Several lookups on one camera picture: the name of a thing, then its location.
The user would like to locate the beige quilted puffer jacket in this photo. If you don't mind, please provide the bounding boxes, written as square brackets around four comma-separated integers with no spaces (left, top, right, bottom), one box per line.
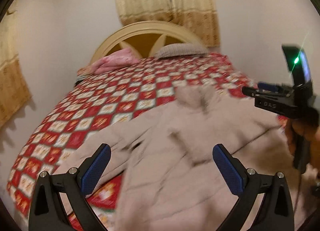
[57,86,316,230]

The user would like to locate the person's right hand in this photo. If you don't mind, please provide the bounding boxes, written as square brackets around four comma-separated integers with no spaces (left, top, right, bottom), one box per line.
[285,119,320,170]

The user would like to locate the grey striped pillow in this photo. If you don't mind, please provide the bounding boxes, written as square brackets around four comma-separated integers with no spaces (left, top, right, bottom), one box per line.
[154,43,209,59]

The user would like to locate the cream arched wooden headboard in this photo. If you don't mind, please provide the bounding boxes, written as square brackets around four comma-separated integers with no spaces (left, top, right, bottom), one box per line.
[89,21,204,64]

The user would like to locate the pink floral pillow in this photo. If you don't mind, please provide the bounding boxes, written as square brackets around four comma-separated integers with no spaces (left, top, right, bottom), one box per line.
[87,48,139,74]

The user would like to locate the red patchwork cartoon bedspread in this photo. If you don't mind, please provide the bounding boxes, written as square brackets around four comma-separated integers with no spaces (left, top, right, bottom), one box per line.
[7,53,253,227]

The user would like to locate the beige side wall curtain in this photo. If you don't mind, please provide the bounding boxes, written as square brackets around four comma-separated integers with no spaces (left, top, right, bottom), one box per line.
[0,11,31,126]

